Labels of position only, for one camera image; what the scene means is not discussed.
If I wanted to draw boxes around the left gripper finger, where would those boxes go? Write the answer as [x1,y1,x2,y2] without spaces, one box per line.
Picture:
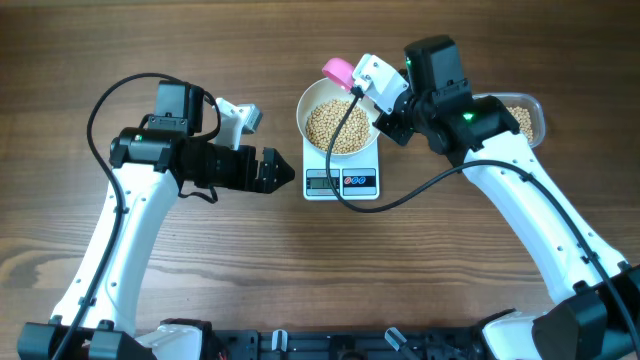
[257,171,295,194]
[263,147,295,173]

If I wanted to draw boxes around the pink plastic scoop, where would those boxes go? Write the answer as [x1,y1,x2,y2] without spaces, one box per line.
[322,58,354,92]

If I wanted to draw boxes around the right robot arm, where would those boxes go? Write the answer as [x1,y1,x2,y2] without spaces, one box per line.
[353,35,639,359]

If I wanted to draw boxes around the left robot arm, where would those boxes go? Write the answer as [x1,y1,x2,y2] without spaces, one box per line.
[17,74,295,359]

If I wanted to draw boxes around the white digital kitchen scale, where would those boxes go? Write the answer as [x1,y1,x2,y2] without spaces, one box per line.
[302,138,381,201]

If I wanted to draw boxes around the soybeans in bowl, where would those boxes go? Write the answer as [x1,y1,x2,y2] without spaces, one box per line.
[303,99,371,154]

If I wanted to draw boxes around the white bowl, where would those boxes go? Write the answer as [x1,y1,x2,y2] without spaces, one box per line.
[296,78,380,158]

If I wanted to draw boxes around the soybeans in container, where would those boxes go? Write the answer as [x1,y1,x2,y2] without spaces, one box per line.
[507,106,534,143]

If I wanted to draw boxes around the clear plastic container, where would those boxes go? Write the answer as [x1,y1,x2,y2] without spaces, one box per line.
[473,92,546,148]

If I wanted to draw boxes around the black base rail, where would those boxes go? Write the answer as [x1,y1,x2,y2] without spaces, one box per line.
[202,326,494,360]

